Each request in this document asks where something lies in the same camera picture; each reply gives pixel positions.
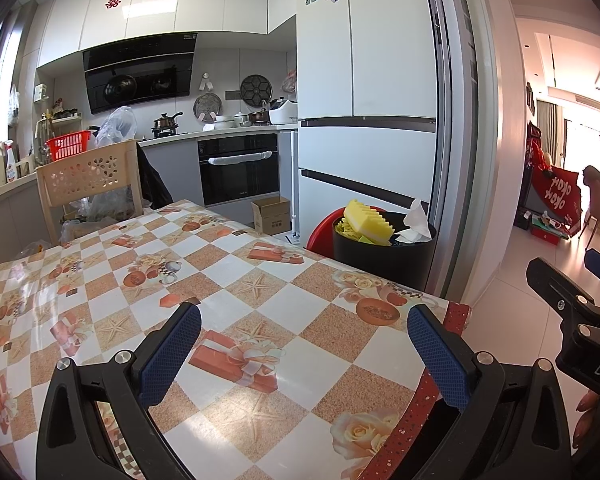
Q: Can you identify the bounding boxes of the black range hood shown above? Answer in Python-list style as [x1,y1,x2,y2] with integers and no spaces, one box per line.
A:
[82,32,198,115]

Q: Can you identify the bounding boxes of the black trash bin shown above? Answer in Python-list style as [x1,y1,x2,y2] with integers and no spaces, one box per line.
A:
[332,211,437,292]

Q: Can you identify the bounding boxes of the checkered patterned tablecloth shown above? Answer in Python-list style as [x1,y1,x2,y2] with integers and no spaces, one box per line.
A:
[0,199,473,480]

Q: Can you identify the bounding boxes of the white kitchen counter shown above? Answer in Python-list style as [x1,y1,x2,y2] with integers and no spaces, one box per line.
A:
[0,122,301,201]

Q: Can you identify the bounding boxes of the spice rack shelf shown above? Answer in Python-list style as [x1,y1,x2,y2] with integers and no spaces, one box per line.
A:
[35,107,83,166]

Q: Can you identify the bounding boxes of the grey curtain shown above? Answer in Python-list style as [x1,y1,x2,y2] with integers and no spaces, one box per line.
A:
[536,100,561,161]

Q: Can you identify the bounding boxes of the red banner decoration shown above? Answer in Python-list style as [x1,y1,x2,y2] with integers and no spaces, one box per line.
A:
[522,120,581,241]

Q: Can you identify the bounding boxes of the hanging white plastic bag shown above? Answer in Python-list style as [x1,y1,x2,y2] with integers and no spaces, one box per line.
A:
[7,85,21,128]

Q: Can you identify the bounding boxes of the red plastic basket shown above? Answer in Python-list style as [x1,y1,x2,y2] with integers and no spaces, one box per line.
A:
[45,130,92,162]

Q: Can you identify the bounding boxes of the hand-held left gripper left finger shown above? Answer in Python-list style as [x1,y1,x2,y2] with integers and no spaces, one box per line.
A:
[36,302,203,480]

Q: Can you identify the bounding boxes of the red plastic stool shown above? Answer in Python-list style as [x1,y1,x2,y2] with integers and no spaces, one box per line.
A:
[306,206,348,261]

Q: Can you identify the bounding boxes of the white spray bottle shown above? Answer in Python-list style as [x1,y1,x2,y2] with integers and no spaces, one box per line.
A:
[4,140,20,183]

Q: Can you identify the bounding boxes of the dark round sectioned pan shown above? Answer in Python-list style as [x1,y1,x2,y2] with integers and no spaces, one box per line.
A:
[240,74,272,107]

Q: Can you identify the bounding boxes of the white refrigerator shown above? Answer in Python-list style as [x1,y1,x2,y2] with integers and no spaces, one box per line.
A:
[295,0,438,241]

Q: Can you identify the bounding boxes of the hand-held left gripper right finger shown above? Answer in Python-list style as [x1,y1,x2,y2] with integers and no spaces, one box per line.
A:
[405,302,573,480]

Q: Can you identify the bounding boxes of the person's right hand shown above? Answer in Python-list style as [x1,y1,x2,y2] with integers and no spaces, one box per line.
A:
[575,390,600,456]

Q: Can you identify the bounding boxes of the clear plastic bags on seat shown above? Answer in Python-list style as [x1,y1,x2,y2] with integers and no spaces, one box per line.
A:
[60,187,136,241]

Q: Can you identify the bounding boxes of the white wall cabinets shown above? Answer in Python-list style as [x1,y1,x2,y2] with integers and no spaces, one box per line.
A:
[35,0,298,68]

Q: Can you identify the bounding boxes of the white rice cooker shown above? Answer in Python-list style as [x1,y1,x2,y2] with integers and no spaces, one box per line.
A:
[269,99,299,126]

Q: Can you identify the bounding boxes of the round grey steamer rack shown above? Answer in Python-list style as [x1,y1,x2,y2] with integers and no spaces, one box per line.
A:
[193,94,223,122]

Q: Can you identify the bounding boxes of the brown dining chair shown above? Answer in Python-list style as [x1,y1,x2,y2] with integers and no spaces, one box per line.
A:
[577,165,600,251]

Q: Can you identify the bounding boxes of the white tissue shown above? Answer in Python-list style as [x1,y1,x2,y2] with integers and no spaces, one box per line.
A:
[394,198,433,245]

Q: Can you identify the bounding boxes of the black built-in oven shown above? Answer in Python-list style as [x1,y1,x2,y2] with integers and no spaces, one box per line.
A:
[197,133,280,207]

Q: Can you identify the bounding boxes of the black garment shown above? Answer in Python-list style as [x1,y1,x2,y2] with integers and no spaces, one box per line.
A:
[136,141,175,209]

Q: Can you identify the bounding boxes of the yellow ridged foam piece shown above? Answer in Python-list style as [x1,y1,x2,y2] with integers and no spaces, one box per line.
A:
[342,199,397,247]

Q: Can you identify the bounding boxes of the yellow plastic bag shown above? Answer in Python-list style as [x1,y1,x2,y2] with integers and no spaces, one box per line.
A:
[334,219,366,243]

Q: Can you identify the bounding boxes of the clear bag on counter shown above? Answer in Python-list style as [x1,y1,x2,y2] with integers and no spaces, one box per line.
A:
[96,106,137,146]

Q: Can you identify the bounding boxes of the cardboard box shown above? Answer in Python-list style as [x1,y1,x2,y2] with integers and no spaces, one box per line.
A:
[251,196,292,236]

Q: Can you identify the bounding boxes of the beige plastic chair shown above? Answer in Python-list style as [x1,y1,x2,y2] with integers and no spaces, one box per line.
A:
[35,139,145,243]

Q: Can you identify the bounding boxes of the grey sliding door frame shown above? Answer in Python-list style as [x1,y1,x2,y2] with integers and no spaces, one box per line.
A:
[420,0,501,306]

